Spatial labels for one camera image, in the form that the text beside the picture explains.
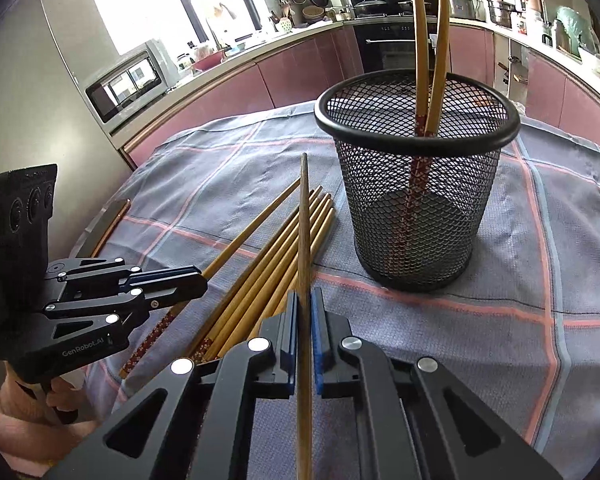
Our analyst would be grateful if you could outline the teal plastic bag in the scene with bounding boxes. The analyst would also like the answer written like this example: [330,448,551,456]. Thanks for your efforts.
[555,6,600,53]

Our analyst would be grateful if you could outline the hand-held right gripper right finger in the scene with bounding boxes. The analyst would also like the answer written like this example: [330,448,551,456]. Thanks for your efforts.
[310,287,563,480]

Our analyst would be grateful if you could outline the kitchen window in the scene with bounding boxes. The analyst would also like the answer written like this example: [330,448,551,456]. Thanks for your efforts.
[80,0,261,56]

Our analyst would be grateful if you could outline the pink kitchen base cabinets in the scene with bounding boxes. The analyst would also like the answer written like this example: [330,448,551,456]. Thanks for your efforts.
[122,25,600,171]

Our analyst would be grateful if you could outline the white kitchen countertop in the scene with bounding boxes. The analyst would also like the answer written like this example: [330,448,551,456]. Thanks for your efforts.
[107,15,600,136]

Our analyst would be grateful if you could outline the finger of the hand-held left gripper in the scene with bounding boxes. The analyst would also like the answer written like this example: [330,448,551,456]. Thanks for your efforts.
[46,257,204,294]
[42,282,209,326]

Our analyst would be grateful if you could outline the steel stock pot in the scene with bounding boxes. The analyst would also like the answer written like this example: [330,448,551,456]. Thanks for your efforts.
[486,0,516,28]

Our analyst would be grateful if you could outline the black built-in oven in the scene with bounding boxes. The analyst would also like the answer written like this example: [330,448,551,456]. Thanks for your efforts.
[352,22,438,73]

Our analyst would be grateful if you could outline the silver refrigerator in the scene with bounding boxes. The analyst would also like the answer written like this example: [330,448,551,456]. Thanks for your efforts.
[0,0,136,183]

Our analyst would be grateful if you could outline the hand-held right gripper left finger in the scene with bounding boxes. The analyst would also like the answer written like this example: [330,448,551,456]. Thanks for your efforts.
[45,290,301,480]

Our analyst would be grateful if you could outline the blue-grey checked tablecloth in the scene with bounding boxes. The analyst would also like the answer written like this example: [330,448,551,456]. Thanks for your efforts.
[85,105,600,480]

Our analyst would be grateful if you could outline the white microwave oven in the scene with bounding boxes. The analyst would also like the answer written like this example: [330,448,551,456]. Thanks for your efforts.
[85,39,173,126]

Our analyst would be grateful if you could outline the pink bowl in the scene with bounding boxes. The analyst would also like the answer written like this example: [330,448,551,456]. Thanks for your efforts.
[192,51,226,72]

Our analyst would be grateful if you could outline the person's left hand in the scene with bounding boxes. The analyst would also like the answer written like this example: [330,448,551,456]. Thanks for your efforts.
[45,372,87,412]

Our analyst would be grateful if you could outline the black mesh utensil holder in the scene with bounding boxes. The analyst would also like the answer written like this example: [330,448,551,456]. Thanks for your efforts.
[314,71,522,292]

